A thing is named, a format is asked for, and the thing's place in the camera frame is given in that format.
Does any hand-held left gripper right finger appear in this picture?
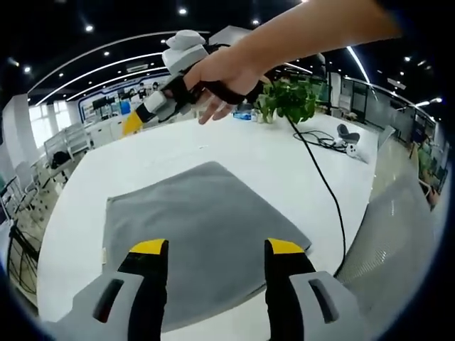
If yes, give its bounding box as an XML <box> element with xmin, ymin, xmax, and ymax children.
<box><xmin>263</xmin><ymin>237</ymin><xmax>370</xmax><ymax>341</ymax></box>

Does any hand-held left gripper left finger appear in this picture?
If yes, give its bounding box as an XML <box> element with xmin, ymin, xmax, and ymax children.
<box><xmin>45</xmin><ymin>238</ymin><xmax>170</xmax><ymax>341</ymax></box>

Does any grey towel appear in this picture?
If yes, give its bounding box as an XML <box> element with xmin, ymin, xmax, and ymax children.
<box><xmin>102</xmin><ymin>160</ymin><xmax>313</xmax><ymax>333</ymax></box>

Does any person's right hand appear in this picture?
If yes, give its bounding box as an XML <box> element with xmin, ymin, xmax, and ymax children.
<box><xmin>184</xmin><ymin>45</ymin><xmax>271</xmax><ymax>125</ymax></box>

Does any row of white desks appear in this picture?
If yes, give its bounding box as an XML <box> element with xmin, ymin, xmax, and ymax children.
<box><xmin>85</xmin><ymin>117</ymin><xmax>150</xmax><ymax>147</ymax></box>

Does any white table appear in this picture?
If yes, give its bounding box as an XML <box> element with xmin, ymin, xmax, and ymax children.
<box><xmin>37</xmin><ymin>112</ymin><xmax>397</xmax><ymax>341</ymax></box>

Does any row of white office chairs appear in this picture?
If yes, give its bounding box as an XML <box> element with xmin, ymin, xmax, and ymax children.
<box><xmin>0</xmin><ymin>122</ymin><xmax>95</xmax><ymax>228</ymax></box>

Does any green potted plant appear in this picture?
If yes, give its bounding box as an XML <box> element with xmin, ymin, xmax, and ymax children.
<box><xmin>254</xmin><ymin>80</ymin><xmax>317</xmax><ymax>125</ymax></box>

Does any grey mesh chair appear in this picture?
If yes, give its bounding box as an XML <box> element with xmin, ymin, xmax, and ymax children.
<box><xmin>333</xmin><ymin>173</ymin><xmax>445</xmax><ymax>341</ymax></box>

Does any grey headset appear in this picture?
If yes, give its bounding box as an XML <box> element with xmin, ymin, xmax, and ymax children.
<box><xmin>336</xmin><ymin>123</ymin><xmax>360</xmax><ymax>146</ymax></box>

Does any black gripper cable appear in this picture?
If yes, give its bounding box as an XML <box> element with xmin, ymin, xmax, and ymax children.
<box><xmin>286</xmin><ymin>117</ymin><xmax>348</xmax><ymax>277</ymax></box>

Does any black metal frame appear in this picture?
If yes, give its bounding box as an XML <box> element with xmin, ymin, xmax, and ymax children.
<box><xmin>6</xmin><ymin>223</ymin><xmax>40</xmax><ymax>296</ymax></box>

